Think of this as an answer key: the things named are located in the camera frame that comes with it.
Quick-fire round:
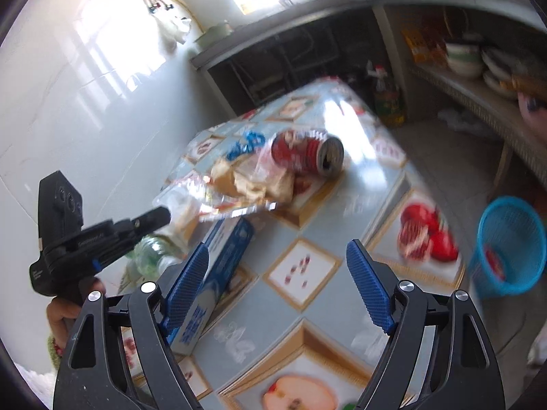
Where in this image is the table with fruit-print cloth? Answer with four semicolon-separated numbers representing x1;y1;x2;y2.
120;76;468;410

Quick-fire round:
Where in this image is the red snack wrapper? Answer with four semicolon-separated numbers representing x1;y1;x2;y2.
485;248;507;283

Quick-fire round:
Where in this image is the perforated metal shelf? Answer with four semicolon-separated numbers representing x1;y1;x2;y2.
406;62;547;189

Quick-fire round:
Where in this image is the clear plastic bottle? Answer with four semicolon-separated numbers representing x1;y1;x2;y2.
124;235;189;283

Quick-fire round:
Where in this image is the concrete kitchen counter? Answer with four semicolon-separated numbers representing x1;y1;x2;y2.
190;0;547;69

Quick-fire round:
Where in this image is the pink plastic basin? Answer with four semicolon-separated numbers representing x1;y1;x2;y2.
516;89;547;137

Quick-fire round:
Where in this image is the yellow snack packet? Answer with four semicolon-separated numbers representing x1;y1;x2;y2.
402;26;447;67

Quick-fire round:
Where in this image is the stack of bowls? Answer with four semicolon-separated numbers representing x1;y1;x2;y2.
444;40;485;78

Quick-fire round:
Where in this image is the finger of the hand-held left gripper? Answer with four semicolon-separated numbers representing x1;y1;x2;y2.
114;206;171;251

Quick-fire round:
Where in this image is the person's left hand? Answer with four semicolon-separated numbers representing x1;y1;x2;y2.
46;277;107;350

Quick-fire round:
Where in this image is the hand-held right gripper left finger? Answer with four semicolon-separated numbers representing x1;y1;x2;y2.
52;241;211;410

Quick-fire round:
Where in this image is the red drink can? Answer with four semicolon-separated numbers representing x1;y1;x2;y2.
271;130;345;178

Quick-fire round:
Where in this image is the cooking oil bottle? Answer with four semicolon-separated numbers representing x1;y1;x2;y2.
372;62;406;128

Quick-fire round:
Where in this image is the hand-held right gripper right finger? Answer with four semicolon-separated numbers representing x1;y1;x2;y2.
345;238;507;410

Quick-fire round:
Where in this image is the long blue white box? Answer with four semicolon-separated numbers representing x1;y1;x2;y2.
166;217;256;355

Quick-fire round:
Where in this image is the clear plastic wrapper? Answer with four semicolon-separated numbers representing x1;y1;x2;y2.
154;171;278;223

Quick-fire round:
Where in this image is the white plastic bag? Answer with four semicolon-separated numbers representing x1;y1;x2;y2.
438;109;492;133

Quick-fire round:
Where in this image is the green basin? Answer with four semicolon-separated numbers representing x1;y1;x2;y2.
192;23;234;45

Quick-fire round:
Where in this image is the blue printed wrapper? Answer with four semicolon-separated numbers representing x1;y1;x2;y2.
226;130;265;161

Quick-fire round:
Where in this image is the blue plastic basket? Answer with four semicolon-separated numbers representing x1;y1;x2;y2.
468;196;547;300

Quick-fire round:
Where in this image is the white hanging bag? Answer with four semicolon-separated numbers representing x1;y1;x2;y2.
156;13;193;45

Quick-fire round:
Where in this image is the stack of plates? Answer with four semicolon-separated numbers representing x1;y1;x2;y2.
481;47;531;95

